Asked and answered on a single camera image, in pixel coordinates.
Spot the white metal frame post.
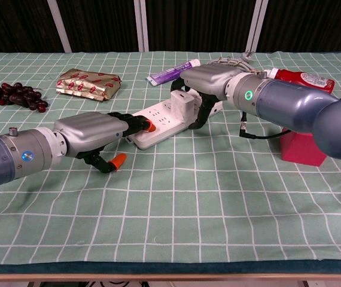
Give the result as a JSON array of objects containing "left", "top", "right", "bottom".
[
  {"left": 245, "top": 0, "right": 269, "bottom": 54},
  {"left": 133, "top": 0, "right": 150, "bottom": 52},
  {"left": 46, "top": 0, "right": 72, "bottom": 53}
]

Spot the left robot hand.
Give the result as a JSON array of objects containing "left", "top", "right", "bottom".
[{"left": 52, "top": 111, "right": 157, "bottom": 174}]

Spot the purple white toothpaste tube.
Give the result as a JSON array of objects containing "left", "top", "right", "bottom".
[{"left": 145, "top": 59, "right": 202, "bottom": 87}]

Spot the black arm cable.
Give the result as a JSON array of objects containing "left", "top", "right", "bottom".
[{"left": 238, "top": 112, "right": 293, "bottom": 141}]

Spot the pink foam cube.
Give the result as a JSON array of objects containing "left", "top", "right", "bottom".
[{"left": 279, "top": 127, "right": 328, "bottom": 166}]

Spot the green white checked tablecloth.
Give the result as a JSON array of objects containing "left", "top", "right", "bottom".
[{"left": 0, "top": 50, "right": 341, "bottom": 274}]

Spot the white plug adapter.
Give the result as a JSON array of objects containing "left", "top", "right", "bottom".
[{"left": 170, "top": 90, "right": 197, "bottom": 124}]

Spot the white power strip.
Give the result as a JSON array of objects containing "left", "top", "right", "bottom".
[{"left": 124, "top": 100, "right": 223, "bottom": 151}]

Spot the dark red grape bunch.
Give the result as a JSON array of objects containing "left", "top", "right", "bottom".
[{"left": 0, "top": 82, "right": 49, "bottom": 113}]

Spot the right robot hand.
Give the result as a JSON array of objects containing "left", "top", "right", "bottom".
[{"left": 170, "top": 65, "right": 247, "bottom": 130}]

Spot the gold red snack packet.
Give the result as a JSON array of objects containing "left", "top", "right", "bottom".
[{"left": 55, "top": 68, "right": 121, "bottom": 103}]

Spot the grey coiled power cord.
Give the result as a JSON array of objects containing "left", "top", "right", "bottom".
[{"left": 205, "top": 51, "right": 267, "bottom": 76}]

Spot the red ketchup bottle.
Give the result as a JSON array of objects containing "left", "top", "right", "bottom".
[{"left": 267, "top": 67, "right": 336, "bottom": 95}]

